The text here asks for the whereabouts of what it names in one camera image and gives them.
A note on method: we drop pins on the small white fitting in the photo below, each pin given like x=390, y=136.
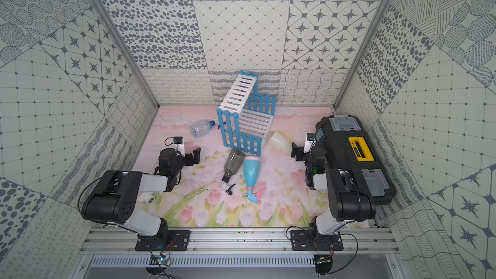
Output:
x=146, y=198

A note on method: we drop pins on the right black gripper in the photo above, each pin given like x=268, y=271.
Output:
x=300, y=152

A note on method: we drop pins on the blue and white slatted shelf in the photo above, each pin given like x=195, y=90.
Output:
x=245, y=116

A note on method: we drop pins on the blue pink watering bottle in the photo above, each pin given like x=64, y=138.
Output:
x=252, y=166

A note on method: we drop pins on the clear blue spray bottle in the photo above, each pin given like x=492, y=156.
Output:
x=201, y=128

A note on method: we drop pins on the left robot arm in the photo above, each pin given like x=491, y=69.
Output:
x=113, y=201

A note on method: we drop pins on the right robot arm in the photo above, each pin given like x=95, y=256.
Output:
x=349, y=201

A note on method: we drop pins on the black yellow toolbox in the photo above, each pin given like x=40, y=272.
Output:
x=350, y=148

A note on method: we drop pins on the aluminium mounting rail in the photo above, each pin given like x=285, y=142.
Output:
x=240, y=241

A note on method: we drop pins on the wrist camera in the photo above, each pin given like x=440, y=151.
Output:
x=179, y=144
x=309, y=142

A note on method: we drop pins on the white pink watering bottle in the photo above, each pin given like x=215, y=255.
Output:
x=280, y=143

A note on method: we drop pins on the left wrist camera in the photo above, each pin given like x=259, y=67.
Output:
x=179, y=144

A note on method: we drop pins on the small green circuit board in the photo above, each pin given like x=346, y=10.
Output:
x=161, y=261

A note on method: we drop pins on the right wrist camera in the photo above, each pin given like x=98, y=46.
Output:
x=309, y=142

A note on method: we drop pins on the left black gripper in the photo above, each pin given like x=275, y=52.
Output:
x=189, y=157

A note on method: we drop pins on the smoky grey spray bottle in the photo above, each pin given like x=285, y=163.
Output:
x=232, y=166

